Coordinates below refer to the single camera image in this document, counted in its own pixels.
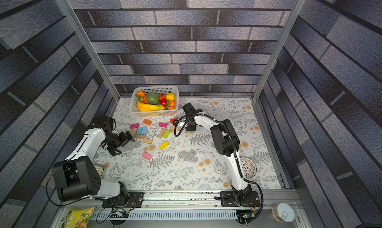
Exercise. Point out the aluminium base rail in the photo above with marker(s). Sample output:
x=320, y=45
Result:
x=195, y=209

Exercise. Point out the green toy mango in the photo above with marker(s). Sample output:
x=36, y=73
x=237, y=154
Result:
x=152, y=98

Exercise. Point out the red block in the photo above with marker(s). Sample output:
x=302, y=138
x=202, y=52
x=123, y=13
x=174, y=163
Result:
x=173, y=120

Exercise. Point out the magenta block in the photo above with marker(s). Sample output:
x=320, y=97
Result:
x=163, y=125

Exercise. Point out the yellow toy banana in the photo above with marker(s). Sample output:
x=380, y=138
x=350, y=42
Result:
x=149, y=107

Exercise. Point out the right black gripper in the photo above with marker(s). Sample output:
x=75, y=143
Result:
x=190, y=124

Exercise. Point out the orange block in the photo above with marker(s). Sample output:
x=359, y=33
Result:
x=147, y=122

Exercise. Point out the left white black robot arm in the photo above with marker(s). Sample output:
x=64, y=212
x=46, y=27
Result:
x=76, y=178

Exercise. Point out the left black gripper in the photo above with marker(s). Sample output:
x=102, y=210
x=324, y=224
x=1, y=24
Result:
x=126, y=139

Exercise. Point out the white perforated bowl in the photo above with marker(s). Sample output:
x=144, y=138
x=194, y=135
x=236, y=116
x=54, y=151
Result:
x=249, y=167

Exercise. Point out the white lidded cup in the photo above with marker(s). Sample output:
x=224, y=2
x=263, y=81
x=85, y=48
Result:
x=283, y=213

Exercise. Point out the purple block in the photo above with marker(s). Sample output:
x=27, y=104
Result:
x=136, y=125

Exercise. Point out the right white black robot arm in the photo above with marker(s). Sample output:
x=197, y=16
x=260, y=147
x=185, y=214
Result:
x=226, y=143

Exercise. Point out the green snack bag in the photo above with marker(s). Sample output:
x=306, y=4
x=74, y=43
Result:
x=78, y=218

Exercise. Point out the green block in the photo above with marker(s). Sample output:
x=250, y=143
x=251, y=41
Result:
x=166, y=134

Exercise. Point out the yellow toy pepper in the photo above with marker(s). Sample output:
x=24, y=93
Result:
x=170, y=96

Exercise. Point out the patterned ceramic bowl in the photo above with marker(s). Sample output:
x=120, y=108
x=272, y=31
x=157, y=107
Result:
x=99, y=169

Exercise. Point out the white plastic basket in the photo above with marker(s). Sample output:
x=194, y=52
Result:
x=170, y=109

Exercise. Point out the yellow block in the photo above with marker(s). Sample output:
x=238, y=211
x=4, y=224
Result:
x=164, y=145

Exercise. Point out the orange toy fruit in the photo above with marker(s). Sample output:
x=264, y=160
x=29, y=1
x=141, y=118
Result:
x=140, y=94

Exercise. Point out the natural wood block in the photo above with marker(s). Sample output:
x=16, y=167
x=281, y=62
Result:
x=172, y=128
x=160, y=135

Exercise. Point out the pink block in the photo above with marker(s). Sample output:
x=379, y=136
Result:
x=147, y=155

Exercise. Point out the wood block near blue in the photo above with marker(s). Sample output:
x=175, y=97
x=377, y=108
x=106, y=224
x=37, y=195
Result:
x=135, y=135

